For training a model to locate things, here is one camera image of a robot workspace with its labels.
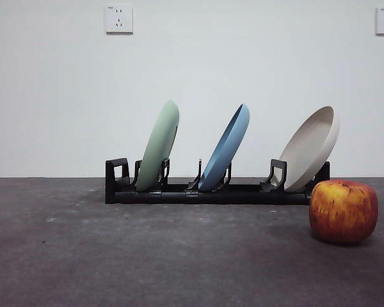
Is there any black plate rack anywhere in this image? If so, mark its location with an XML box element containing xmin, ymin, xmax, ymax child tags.
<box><xmin>104</xmin><ymin>157</ymin><xmax>331</xmax><ymax>205</ymax></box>

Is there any blue plate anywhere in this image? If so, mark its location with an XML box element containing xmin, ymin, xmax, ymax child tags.
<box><xmin>198</xmin><ymin>103</ymin><xmax>251</xmax><ymax>193</ymax></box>

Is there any green plate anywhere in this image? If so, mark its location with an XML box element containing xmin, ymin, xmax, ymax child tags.
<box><xmin>136</xmin><ymin>99</ymin><xmax>180</xmax><ymax>192</ymax></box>

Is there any beige plate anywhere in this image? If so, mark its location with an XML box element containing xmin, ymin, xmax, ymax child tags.
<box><xmin>278</xmin><ymin>106</ymin><xmax>340</xmax><ymax>193</ymax></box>

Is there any red yellow apple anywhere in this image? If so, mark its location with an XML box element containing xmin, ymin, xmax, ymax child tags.
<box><xmin>309</xmin><ymin>179</ymin><xmax>379</xmax><ymax>246</ymax></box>

